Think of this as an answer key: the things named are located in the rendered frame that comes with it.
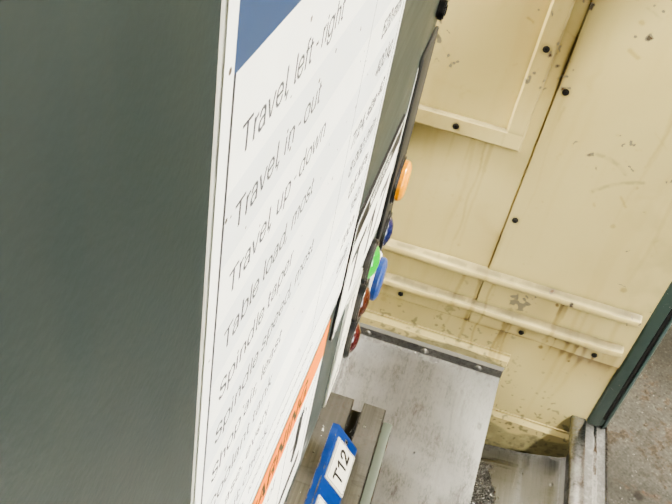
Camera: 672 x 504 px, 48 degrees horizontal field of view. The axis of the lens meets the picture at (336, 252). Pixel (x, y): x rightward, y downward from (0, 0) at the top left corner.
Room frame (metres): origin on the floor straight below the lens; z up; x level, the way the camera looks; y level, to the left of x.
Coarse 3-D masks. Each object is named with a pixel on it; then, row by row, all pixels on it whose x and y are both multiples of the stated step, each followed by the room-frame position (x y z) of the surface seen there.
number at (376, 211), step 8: (384, 184) 0.31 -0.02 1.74; (384, 192) 0.32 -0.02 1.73; (376, 200) 0.29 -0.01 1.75; (376, 208) 0.30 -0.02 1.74; (376, 216) 0.31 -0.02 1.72; (368, 224) 0.28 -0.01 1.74; (376, 224) 0.32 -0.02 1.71; (368, 232) 0.29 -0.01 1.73; (368, 240) 0.30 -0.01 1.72; (360, 256) 0.28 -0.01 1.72; (360, 264) 0.29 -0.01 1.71
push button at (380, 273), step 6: (384, 258) 0.38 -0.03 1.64; (384, 264) 0.38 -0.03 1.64; (378, 270) 0.37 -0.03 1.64; (384, 270) 0.38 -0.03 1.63; (378, 276) 0.37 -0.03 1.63; (384, 276) 0.38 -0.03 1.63; (372, 282) 0.37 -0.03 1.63; (378, 282) 0.37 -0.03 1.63; (372, 288) 0.36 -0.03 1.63; (378, 288) 0.37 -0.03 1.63; (372, 294) 0.36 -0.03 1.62; (378, 294) 0.37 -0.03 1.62; (372, 300) 0.37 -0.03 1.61
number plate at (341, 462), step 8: (336, 448) 0.72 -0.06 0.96; (344, 448) 0.74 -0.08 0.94; (336, 456) 0.71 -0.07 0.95; (344, 456) 0.72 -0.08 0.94; (352, 456) 0.74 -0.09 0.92; (336, 464) 0.70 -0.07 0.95; (344, 464) 0.71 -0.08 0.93; (352, 464) 0.73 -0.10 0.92; (328, 472) 0.68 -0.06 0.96; (336, 472) 0.69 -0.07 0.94; (344, 472) 0.70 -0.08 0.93; (328, 480) 0.67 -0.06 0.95; (336, 480) 0.68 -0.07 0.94; (344, 480) 0.69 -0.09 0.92; (336, 488) 0.67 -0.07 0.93; (344, 488) 0.68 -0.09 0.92
